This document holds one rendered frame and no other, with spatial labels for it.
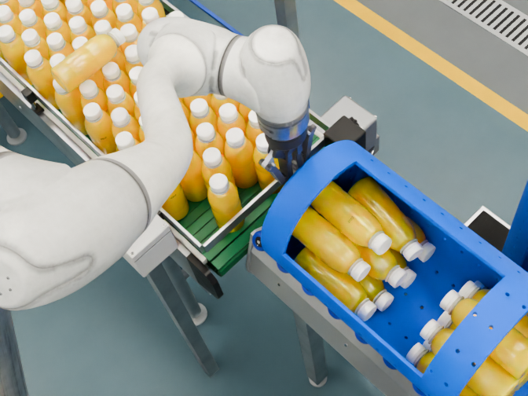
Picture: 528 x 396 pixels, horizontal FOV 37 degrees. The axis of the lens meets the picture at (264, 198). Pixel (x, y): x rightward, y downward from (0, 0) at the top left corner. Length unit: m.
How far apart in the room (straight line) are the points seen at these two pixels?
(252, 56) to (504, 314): 0.58
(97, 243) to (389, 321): 0.93
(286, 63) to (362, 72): 1.97
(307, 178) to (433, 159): 1.51
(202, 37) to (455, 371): 0.68
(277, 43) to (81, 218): 0.52
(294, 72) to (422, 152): 1.77
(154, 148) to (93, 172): 0.12
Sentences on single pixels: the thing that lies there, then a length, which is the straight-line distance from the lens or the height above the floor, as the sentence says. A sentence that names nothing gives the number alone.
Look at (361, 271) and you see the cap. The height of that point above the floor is 1.12.
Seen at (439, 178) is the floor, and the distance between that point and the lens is 2.87.
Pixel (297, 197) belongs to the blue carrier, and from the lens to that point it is 1.44.
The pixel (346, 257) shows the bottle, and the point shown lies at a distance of 1.48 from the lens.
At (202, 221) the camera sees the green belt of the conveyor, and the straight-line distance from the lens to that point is 1.81.
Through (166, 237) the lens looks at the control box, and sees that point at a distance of 1.61.
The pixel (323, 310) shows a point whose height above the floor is 0.92.
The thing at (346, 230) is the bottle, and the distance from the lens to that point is 1.49.
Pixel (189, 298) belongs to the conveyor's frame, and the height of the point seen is 0.19.
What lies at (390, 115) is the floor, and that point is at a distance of 3.01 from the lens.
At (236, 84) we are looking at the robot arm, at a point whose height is 1.51.
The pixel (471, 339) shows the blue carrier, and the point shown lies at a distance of 1.33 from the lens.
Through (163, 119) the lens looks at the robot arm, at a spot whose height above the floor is 1.68.
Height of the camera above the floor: 2.47
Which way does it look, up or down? 60 degrees down
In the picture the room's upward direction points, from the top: 13 degrees counter-clockwise
